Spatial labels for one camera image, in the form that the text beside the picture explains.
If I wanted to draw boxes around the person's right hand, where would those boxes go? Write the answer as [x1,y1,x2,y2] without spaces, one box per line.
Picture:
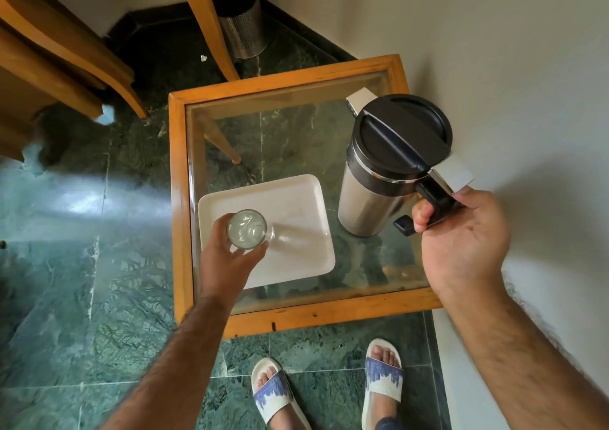
[411,186,513,303]

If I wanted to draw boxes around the person's left hand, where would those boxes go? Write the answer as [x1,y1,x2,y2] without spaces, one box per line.
[199,213,270,309]

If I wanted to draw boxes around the clear drinking glass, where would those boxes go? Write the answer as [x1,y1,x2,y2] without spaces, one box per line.
[226,209,277,251]

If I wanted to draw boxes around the steel thermos jug black lid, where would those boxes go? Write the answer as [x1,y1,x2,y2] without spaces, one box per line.
[337,87,476,238]

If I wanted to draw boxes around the person's right forearm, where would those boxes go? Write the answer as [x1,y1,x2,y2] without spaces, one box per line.
[437,277,609,430]

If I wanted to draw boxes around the person's left forearm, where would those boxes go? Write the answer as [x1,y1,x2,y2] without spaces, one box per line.
[101,296,235,430]

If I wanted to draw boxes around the white rectangular tray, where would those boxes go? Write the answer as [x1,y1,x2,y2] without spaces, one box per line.
[197,174,337,291]

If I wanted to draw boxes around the wooden glass-top side table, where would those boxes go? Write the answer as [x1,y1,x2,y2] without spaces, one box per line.
[168,53,444,340]

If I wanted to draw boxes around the person's left foot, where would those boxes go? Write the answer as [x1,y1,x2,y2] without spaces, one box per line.
[256,366,305,430]

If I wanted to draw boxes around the person's foot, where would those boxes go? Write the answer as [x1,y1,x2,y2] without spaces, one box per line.
[368,345,399,430]
[256,366,305,430]

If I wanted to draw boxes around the person's right foot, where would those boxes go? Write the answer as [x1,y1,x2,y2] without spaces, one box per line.
[368,345,399,430]

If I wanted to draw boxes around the white and blue left slipper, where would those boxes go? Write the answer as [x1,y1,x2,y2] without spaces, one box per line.
[251,357,313,430]

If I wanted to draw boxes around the white and blue slipper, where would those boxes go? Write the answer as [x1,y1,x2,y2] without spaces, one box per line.
[361,338,404,430]
[251,357,313,430]

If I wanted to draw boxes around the white and blue right slipper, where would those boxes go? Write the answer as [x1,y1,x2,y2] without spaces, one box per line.
[361,338,404,430]

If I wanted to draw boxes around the perforated steel bin black top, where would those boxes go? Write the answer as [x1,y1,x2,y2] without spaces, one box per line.
[199,0,267,60]

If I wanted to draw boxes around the curved wooden furniture leg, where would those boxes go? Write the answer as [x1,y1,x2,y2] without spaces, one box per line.
[168,0,241,82]

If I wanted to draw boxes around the wooden armchair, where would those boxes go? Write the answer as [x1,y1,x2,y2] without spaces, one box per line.
[0,0,149,162]

